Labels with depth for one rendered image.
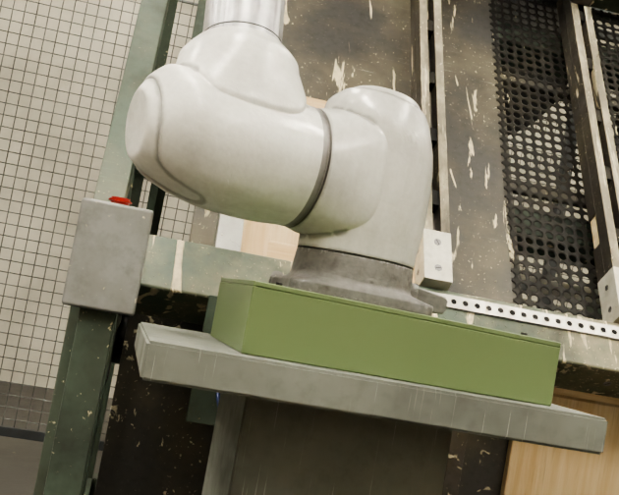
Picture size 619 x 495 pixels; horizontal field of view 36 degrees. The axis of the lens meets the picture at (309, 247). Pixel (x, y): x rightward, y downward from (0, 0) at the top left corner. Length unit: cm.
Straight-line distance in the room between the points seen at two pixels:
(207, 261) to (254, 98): 78
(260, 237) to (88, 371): 50
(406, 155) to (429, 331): 24
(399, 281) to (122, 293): 58
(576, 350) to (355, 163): 98
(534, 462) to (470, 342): 121
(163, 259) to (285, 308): 84
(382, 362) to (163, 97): 38
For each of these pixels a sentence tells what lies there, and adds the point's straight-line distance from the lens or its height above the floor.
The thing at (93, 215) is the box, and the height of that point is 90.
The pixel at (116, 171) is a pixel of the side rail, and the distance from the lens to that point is 194.
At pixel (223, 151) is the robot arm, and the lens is 107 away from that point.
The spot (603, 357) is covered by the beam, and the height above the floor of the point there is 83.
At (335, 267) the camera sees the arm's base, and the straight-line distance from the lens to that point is 115.
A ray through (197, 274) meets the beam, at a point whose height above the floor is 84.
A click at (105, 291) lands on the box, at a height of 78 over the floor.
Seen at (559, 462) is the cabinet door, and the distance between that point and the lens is 228.
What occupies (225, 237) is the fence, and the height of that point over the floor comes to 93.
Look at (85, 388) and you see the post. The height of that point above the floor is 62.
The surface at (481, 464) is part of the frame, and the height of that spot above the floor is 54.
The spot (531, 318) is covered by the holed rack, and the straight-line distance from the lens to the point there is 200.
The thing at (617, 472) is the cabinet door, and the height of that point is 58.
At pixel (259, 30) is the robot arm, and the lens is 117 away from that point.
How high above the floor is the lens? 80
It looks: 4 degrees up
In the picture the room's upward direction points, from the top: 10 degrees clockwise
